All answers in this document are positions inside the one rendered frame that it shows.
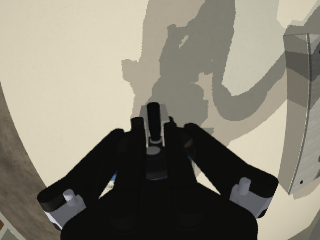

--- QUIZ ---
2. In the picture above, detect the blue bench vise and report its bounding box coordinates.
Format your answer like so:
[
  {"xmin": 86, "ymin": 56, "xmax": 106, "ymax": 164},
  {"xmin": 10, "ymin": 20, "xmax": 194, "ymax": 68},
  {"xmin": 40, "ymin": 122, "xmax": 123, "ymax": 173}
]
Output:
[{"xmin": 106, "ymin": 102, "xmax": 167, "ymax": 191}]

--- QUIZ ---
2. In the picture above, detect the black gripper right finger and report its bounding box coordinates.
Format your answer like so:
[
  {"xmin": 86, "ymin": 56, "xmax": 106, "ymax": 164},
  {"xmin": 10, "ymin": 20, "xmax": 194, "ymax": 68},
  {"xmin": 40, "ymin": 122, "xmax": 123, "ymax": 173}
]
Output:
[{"xmin": 160, "ymin": 104, "xmax": 279, "ymax": 227}]

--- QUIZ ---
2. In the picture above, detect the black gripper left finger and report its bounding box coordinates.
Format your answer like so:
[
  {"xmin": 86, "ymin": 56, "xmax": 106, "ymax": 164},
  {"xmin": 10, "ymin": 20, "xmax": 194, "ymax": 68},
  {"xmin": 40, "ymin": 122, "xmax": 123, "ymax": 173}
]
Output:
[{"xmin": 37, "ymin": 105, "xmax": 149, "ymax": 231}]

